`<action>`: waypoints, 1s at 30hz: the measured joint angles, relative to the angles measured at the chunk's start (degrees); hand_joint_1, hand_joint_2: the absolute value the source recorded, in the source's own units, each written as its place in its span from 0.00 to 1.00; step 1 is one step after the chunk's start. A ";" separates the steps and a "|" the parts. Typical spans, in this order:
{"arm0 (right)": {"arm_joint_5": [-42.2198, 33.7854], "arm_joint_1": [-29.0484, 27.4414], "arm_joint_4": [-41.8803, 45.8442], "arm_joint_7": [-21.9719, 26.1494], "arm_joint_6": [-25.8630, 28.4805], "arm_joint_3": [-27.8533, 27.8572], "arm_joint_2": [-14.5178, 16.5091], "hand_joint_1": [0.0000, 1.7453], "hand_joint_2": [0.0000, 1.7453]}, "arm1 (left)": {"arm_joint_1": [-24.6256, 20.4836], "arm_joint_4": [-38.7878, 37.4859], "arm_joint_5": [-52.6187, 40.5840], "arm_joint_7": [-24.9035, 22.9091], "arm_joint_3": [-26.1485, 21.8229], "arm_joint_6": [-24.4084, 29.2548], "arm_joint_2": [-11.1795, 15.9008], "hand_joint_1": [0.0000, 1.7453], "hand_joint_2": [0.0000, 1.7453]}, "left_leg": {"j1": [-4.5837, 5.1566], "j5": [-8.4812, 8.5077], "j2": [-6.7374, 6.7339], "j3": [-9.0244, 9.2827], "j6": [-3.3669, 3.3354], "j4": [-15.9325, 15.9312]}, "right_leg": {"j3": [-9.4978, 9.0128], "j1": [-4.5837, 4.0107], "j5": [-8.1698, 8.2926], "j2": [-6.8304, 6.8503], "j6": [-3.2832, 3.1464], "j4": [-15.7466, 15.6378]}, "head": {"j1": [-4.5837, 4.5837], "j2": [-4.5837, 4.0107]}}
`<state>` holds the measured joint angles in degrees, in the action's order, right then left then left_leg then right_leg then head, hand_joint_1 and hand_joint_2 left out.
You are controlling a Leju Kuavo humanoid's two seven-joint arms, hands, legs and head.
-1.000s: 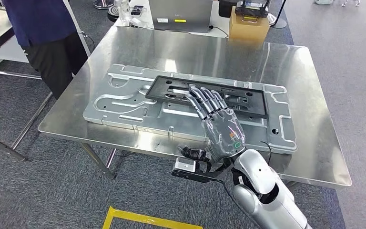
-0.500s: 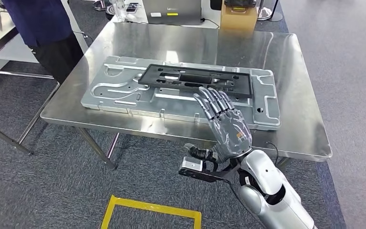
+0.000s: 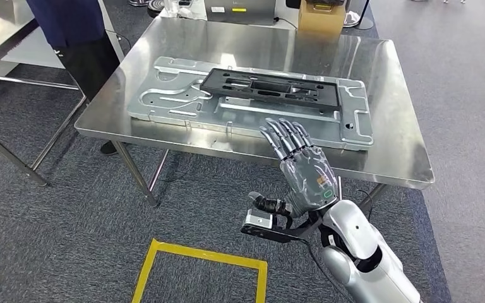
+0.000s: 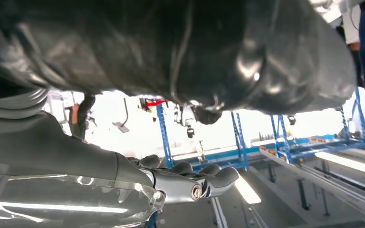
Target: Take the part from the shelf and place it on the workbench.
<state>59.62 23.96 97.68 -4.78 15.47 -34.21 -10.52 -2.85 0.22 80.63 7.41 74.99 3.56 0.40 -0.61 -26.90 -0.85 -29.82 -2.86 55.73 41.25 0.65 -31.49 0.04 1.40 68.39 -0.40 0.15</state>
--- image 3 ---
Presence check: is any black plastic panel with cutouts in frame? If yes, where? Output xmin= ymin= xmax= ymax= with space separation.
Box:
xmin=200 ymin=68 xmax=340 ymax=112

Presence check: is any stainless steel workbench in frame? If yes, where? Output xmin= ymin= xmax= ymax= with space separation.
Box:
xmin=74 ymin=16 xmax=436 ymax=214

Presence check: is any stamped sheet metal plate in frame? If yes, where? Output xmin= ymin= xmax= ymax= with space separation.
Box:
xmin=126 ymin=56 xmax=374 ymax=152

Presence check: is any yellow floor tape outline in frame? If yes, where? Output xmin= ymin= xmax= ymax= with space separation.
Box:
xmin=131 ymin=238 xmax=268 ymax=303

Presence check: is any white table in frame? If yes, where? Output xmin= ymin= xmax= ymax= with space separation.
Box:
xmin=159 ymin=0 xmax=377 ymax=31

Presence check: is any grey metal case with labels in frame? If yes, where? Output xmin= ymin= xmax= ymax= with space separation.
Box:
xmin=203 ymin=0 xmax=277 ymax=25

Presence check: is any brown cardboard box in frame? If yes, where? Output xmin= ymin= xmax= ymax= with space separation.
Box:
xmin=297 ymin=0 xmax=347 ymax=37

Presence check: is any black round device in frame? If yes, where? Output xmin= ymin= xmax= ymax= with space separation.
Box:
xmin=147 ymin=0 xmax=167 ymax=18

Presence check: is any person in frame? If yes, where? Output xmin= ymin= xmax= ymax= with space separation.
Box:
xmin=25 ymin=0 xmax=122 ymax=155

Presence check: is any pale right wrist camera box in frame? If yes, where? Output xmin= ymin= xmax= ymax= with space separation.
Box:
xmin=244 ymin=209 xmax=274 ymax=230

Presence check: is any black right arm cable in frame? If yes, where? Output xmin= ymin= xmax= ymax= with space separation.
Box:
xmin=305 ymin=240 xmax=352 ymax=303

